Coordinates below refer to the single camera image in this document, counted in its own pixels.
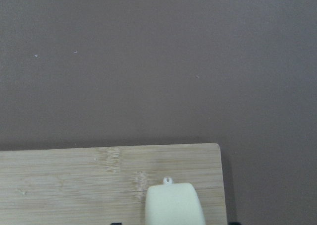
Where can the bamboo cutting board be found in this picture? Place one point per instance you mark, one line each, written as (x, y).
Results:
(104, 185)

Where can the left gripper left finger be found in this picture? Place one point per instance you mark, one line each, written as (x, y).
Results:
(118, 223)

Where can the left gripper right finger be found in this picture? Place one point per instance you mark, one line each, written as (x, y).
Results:
(234, 223)

